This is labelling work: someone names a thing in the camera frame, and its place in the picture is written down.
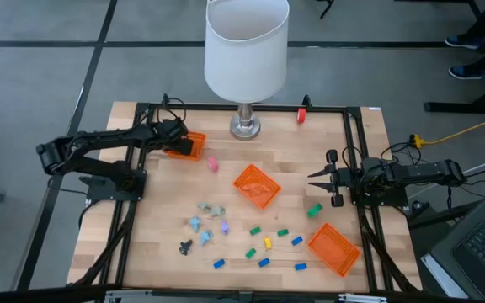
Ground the orange plastic mesh basket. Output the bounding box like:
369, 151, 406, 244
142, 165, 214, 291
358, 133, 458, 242
164, 130, 207, 162
307, 221, 362, 279
232, 163, 283, 210

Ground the black left wrist camera cable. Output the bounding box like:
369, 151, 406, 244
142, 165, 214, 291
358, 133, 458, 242
157, 95, 188, 125

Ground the green tape roll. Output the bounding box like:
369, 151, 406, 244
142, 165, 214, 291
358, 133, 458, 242
306, 202, 324, 219

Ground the black side desk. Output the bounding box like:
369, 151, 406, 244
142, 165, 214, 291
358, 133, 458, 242
406, 197, 485, 303

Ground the black desk frame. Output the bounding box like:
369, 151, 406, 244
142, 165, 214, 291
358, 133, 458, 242
424, 0, 485, 115

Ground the black laptop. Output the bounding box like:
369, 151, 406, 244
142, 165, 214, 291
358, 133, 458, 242
429, 192, 485, 303

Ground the white shade silver table lamp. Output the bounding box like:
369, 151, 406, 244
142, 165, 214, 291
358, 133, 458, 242
203, 0, 290, 141

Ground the black chair leg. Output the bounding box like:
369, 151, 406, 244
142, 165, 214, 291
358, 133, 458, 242
317, 0, 336, 20

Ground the silver metal bracket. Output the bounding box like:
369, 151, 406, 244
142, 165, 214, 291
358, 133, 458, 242
338, 293, 389, 303
104, 289, 154, 303

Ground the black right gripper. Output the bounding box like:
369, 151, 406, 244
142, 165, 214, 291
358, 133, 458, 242
307, 149, 364, 208

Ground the person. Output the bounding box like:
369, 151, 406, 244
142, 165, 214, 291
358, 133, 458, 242
444, 0, 485, 81

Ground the yellow extension cord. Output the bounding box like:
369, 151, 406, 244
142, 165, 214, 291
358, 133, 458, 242
408, 109, 485, 149

